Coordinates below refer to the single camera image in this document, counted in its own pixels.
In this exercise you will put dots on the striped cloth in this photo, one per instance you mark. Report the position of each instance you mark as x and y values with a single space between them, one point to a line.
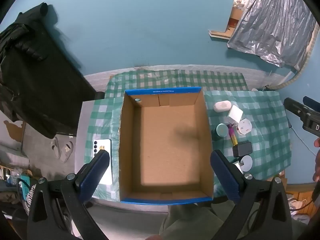
30 197

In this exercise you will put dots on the large white charger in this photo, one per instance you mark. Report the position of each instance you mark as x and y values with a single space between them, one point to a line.
235 115

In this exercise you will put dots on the dark round tin teal lid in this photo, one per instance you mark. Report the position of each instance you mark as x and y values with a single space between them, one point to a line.
222 130

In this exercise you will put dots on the white smartphone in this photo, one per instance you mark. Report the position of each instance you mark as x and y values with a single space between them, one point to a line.
106 146

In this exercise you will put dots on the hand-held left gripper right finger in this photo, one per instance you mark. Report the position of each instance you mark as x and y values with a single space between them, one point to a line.
226 177

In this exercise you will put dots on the cardboard box with blue rim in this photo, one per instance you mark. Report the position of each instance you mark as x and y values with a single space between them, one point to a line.
170 142

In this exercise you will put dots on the dark grey charger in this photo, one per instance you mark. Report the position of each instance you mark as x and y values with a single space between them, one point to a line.
243 148

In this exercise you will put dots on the person's right hand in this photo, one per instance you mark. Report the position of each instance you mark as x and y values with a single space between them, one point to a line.
317 165

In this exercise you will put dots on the cardboard strip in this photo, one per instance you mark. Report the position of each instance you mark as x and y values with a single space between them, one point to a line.
217 34

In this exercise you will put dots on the small white charger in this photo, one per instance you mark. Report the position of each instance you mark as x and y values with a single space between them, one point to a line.
246 162

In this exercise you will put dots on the silver foil sheet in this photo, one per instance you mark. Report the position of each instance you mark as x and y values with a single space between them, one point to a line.
270 25

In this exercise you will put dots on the person's olive pants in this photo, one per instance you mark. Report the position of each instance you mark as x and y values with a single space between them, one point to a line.
190 220

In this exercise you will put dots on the brown wooden board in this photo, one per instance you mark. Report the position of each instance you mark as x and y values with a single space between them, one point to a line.
300 200

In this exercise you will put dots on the green checked tablecloth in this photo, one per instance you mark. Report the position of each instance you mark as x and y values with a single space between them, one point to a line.
265 120

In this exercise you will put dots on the pink and gold lighter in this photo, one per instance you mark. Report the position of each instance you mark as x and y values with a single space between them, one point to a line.
232 136

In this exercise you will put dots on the round white plug adapter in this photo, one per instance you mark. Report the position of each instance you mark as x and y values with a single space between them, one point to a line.
244 128

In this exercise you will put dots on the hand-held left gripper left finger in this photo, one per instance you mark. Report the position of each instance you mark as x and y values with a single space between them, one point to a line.
96 175

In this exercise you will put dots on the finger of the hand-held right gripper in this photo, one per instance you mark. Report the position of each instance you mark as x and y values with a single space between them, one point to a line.
295 107
311 102

